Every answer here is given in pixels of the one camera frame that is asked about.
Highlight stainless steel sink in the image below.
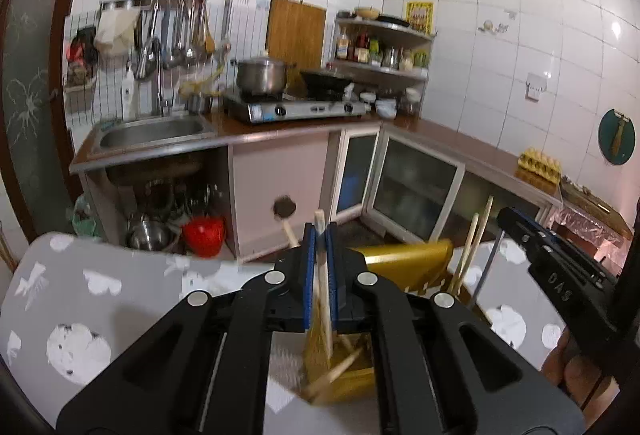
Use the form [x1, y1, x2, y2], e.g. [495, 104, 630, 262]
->
[70, 112, 221, 173]

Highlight row of condiment bottles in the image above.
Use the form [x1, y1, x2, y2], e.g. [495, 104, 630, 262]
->
[336, 27, 431, 70]

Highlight green plastic bag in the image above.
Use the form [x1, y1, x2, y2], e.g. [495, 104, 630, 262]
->
[74, 192, 103, 241]

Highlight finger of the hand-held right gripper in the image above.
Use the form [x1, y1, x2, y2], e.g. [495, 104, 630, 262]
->
[497, 207, 601, 276]

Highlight small steel pot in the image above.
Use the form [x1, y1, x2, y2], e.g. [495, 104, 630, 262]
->
[186, 90, 213, 114]

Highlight grey bear print tablecloth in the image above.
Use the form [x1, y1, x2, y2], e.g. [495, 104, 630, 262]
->
[0, 232, 640, 435]

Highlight wire basket with red items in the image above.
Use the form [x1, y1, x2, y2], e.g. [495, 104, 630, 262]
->
[65, 26, 100, 90]

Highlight row of hanging kitchen utensils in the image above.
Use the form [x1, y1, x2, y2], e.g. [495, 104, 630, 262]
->
[135, 0, 217, 70]

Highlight yellow wall poster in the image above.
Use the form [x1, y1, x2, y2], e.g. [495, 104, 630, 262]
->
[406, 1, 435, 36]

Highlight black wok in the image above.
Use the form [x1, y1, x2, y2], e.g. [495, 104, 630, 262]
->
[299, 69, 351, 98]

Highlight white soap bottle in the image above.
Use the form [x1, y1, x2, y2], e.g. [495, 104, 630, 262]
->
[121, 62, 138, 120]

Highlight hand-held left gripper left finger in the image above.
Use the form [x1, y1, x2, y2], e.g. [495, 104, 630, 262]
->
[56, 222, 318, 435]

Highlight steel pot with lid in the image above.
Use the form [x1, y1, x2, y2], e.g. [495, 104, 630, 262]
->
[235, 56, 296, 96]

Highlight person's right hand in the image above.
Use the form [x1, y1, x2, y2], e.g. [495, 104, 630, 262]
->
[542, 330, 618, 411]

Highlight metal rod utensil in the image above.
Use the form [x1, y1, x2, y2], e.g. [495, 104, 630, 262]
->
[469, 240, 502, 311]

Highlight gas stove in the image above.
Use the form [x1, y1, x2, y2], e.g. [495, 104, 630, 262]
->
[222, 92, 368, 124]

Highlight white hanging cloth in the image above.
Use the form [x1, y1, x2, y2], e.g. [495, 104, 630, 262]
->
[94, 7, 141, 56]

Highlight long wooden board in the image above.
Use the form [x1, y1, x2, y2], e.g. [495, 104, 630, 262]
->
[560, 177, 633, 236]

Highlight kitchen counter cabinets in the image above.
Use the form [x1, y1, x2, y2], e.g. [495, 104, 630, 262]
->
[230, 125, 563, 261]

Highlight red plastic bag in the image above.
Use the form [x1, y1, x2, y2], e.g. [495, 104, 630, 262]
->
[181, 215, 226, 258]

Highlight wall hooks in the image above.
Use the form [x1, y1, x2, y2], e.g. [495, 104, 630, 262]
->
[477, 10, 518, 34]

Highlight chrome faucet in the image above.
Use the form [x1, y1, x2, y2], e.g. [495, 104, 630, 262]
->
[135, 37, 173, 118]

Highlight yellow slotted utensil holder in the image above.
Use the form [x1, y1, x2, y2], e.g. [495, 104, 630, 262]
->
[302, 239, 453, 406]

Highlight dark wood frosted glass door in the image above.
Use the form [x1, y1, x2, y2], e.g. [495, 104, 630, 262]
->
[0, 0, 96, 241]

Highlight rectangular wooden cutting board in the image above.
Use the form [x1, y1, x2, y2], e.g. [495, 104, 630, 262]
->
[265, 0, 327, 76]

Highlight round green board with peeler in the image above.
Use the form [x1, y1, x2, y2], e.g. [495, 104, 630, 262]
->
[598, 109, 636, 164]

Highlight clear plastic sheet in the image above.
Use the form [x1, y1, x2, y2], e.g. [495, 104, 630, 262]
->
[542, 207, 623, 261]

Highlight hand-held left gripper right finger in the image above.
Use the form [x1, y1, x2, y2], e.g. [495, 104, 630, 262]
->
[325, 224, 586, 435]

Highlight pile of steel pots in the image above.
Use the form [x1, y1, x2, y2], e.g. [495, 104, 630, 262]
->
[125, 180, 216, 256]

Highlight yellow egg carton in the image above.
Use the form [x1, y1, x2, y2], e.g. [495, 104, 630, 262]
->
[517, 147, 563, 178]

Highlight corner wall shelf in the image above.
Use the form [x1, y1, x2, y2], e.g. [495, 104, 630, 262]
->
[332, 15, 436, 83]

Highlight glass jar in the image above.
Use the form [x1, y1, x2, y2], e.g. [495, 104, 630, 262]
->
[400, 87, 422, 118]

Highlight white wall outlet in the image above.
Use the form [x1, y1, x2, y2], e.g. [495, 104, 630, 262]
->
[526, 72, 550, 102]

